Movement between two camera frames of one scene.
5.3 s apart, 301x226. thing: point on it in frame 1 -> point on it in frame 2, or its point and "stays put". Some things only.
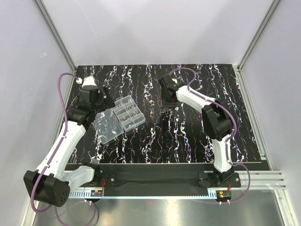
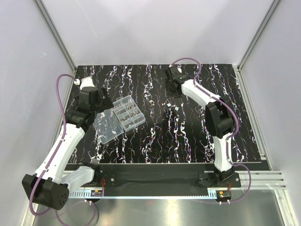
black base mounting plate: [166, 175] stays put
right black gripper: [166, 108] -> [171, 87]
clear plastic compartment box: [126, 116] stays put
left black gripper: [106, 96] stays put
